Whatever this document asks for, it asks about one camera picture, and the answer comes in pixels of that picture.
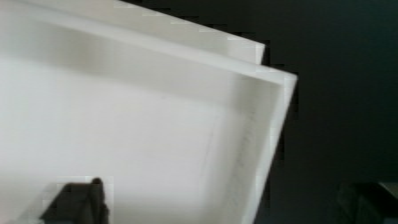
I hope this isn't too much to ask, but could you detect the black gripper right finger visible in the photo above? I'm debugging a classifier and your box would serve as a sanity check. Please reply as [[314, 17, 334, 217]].
[[336, 182, 398, 224]]

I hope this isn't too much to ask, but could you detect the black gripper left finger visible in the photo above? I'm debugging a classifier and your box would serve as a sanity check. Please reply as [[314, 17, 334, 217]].
[[39, 178, 110, 224]]

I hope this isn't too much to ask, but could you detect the white drawer cabinet box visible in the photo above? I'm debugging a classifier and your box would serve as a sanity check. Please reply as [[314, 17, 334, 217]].
[[0, 0, 297, 224]]

